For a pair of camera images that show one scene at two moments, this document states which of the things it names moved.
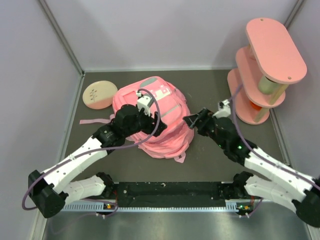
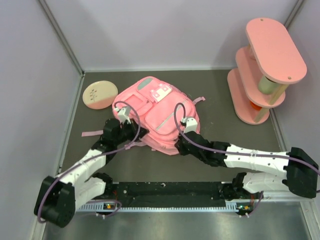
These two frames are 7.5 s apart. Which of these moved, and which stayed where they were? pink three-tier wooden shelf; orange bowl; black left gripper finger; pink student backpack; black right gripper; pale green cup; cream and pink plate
Moved: black left gripper finger; black right gripper; pink student backpack
Stayed: pale green cup; pink three-tier wooden shelf; cream and pink plate; orange bowl
